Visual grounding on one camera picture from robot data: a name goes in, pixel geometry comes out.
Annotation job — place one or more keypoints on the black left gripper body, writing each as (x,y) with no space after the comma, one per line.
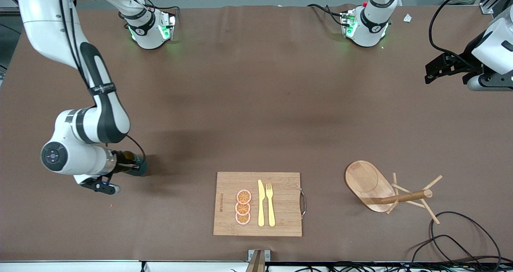
(466,61)

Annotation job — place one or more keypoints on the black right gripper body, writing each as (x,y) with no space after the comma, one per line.
(123,162)

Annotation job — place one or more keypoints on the dark teal mug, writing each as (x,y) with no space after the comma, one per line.
(141,170)

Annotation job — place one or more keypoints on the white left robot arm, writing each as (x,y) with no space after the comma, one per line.
(370,27)

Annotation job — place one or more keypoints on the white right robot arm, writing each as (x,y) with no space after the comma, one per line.
(100,103)

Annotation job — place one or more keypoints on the wooden mug rack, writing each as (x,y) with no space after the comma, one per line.
(364,180)

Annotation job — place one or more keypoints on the white paper scrap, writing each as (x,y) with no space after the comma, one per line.
(407,18)

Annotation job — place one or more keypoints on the toy orange slice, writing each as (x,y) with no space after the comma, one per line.
(244,196)

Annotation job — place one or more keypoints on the yellow plastic knife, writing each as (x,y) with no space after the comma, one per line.
(261,208)

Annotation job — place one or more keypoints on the yellow plastic fork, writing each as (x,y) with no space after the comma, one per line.
(271,212)

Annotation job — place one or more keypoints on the bamboo cutting board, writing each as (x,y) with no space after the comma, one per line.
(284,200)

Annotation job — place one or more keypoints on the brown angled bar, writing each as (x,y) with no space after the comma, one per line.
(256,264)

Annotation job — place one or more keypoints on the white table edge rail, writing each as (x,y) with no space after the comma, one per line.
(80,267)

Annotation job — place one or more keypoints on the grey metal mounting bracket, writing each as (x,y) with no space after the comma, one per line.
(267,255)

